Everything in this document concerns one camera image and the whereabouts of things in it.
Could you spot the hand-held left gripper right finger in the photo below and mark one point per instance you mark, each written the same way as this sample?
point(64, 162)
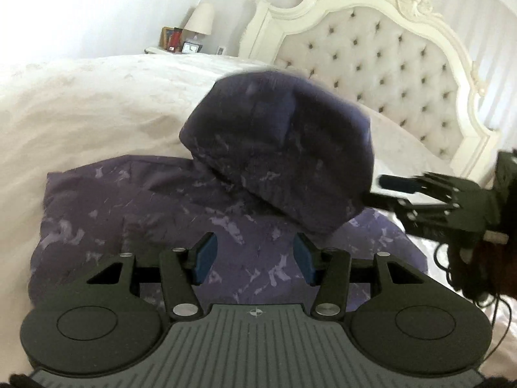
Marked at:
point(303, 256)

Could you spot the white nightstand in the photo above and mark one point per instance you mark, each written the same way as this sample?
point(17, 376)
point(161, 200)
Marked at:
point(155, 50)

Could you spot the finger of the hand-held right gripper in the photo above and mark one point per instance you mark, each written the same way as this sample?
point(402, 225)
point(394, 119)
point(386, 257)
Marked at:
point(398, 183)
point(383, 201)

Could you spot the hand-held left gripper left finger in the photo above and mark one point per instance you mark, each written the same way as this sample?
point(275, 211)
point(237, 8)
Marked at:
point(204, 258)

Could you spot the white shade table lamp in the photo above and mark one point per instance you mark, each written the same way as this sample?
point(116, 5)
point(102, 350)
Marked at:
point(200, 18)

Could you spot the small alarm clock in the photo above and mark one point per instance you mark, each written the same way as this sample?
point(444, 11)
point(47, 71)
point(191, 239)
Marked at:
point(190, 47)

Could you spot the red bottle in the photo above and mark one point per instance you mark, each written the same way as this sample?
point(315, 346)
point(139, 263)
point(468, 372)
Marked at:
point(176, 39)

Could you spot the cream tufted headboard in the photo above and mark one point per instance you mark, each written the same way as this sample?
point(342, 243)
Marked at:
point(363, 56)

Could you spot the wooden picture frame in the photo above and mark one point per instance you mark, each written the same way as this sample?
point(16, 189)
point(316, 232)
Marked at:
point(165, 36)

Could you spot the white floral bedspread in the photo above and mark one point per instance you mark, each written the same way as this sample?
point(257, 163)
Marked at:
point(101, 105)

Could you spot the purple patterned hooded jacket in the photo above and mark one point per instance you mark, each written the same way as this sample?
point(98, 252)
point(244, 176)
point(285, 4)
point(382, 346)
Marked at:
point(274, 149)

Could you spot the person's right forearm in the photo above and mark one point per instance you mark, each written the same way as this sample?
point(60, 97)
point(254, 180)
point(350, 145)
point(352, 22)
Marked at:
point(496, 266)

